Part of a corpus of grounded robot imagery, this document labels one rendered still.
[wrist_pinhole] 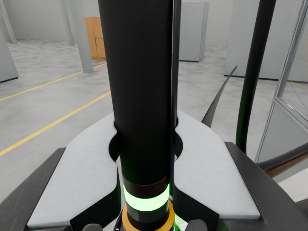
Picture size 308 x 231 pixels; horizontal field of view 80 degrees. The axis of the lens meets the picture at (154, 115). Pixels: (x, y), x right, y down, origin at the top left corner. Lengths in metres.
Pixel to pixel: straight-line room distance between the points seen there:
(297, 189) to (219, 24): 11.86
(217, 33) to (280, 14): 7.02
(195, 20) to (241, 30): 2.16
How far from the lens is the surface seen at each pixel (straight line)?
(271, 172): 0.27
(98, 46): 8.37
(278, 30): 5.55
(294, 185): 0.54
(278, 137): 1.55
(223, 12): 12.20
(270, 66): 5.66
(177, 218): 0.20
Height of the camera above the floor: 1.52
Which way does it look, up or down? 28 degrees down
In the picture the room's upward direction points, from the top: 1 degrees counter-clockwise
